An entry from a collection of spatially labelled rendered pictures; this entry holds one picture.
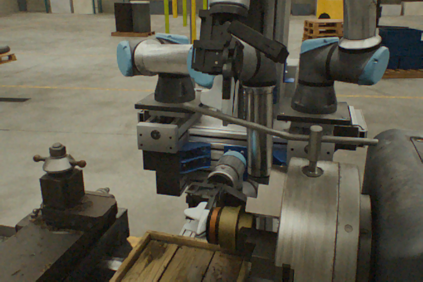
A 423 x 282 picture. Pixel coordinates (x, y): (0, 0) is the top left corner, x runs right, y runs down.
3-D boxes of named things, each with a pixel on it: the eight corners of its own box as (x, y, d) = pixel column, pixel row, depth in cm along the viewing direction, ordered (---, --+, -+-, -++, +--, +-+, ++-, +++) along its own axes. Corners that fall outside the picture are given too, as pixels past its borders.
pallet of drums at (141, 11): (155, 34, 1330) (153, 2, 1296) (146, 37, 1256) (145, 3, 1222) (121, 33, 1352) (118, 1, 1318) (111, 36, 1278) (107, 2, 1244)
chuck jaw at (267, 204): (301, 223, 82) (306, 167, 86) (300, 219, 78) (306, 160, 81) (248, 214, 85) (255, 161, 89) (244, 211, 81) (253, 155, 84)
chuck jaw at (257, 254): (299, 233, 75) (294, 264, 64) (296, 257, 76) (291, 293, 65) (241, 223, 78) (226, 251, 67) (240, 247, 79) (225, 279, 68)
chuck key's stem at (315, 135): (317, 181, 74) (322, 125, 69) (317, 188, 72) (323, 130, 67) (304, 180, 74) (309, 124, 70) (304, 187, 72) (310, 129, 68)
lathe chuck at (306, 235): (326, 251, 98) (338, 135, 84) (321, 377, 70) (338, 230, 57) (288, 244, 100) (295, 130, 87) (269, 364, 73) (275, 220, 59)
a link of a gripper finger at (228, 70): (224, 100, 74) (228, 53, 73) (233, 101, 73) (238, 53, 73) (218, 98, 69) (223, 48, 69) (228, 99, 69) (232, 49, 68)
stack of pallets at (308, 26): (348, 47, 1039) (351, 18, 1015) (362, 53, 958) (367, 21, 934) (300, 48, 1029) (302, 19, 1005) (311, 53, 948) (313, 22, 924)
